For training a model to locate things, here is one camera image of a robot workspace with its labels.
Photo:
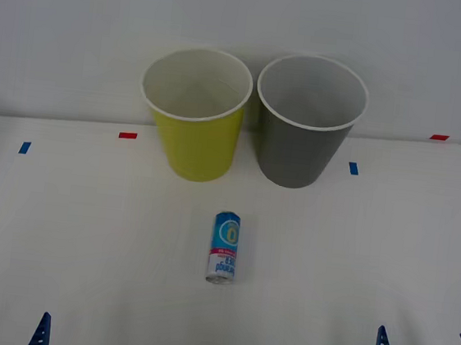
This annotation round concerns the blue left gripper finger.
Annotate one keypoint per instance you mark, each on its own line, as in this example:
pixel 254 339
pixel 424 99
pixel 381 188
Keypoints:
pixel 41 334

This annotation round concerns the grey plastic bin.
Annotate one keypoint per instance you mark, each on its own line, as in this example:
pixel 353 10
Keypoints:
pixel 298 155

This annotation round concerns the blue and white drink can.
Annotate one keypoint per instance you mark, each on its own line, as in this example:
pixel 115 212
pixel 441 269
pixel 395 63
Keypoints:
pixel 224 246

